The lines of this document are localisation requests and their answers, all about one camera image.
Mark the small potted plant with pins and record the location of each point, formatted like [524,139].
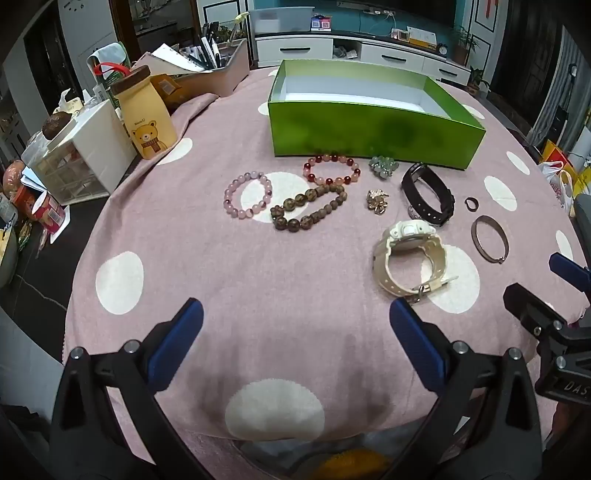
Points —
[475,81]

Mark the black alarm clock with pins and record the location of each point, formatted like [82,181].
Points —
[442,49]

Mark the orange snack packet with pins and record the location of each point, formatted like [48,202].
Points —
[166,90]

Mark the white power strip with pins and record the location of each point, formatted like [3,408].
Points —
[381,12]

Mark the yellow bear bottle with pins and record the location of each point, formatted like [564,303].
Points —
[145,115]

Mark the white tv cabinet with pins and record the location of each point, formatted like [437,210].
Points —
[300,50]

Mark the yellow shopping bag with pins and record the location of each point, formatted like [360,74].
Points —
[582,182]
[556,154]

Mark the blue and red small boxes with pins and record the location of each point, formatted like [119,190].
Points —
[322,24]

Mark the green crystal brooch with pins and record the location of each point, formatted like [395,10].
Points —
[383,166]

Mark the pink pen holder box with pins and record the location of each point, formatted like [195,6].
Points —
[221,74]

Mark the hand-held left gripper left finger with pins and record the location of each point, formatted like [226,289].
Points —
[178,337]

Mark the grey curtain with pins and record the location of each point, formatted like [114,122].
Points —
[558,83]

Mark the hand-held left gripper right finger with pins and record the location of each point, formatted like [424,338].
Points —
[415,341]

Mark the white red plastic bag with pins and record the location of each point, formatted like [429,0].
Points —
[556,184]

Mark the bunch of pens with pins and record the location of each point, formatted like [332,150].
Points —
[207,48]

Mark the red package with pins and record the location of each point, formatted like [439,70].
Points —
[41,210]

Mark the brown metal bangle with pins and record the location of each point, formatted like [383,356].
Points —
[474,240]

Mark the green cardboard box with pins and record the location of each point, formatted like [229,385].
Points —
[369,134]

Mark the black wristwatch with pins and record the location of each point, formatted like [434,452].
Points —
[409,191]

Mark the grey chair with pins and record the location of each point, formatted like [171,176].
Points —
[584,205]

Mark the green carton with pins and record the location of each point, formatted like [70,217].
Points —
[104,60]

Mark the tall potted plant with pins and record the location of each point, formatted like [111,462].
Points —
[464,46]

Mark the pink polka dot tablecloth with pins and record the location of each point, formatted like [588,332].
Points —
[277,286]

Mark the yellow white desk calendar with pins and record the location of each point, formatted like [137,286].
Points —
[421,38]

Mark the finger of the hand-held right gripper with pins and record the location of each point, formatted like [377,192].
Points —
[531,309]
[568,270]

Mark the white drawer organizer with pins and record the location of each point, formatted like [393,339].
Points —
[92,147]

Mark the television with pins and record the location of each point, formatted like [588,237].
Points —
[406,7]

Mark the white wristwatch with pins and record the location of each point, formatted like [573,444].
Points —
[406,230]

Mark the gold brooch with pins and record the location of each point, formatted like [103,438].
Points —
[376,201]

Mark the translucent storage box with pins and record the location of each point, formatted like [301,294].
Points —
[279,21]

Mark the small pink box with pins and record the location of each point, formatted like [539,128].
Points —
[400,35]

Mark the white papers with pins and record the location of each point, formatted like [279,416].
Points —
[175,55]

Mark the brown round object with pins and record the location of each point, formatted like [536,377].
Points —
[55,125]

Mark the yellow desk lamp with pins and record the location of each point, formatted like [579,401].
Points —
[240,21]

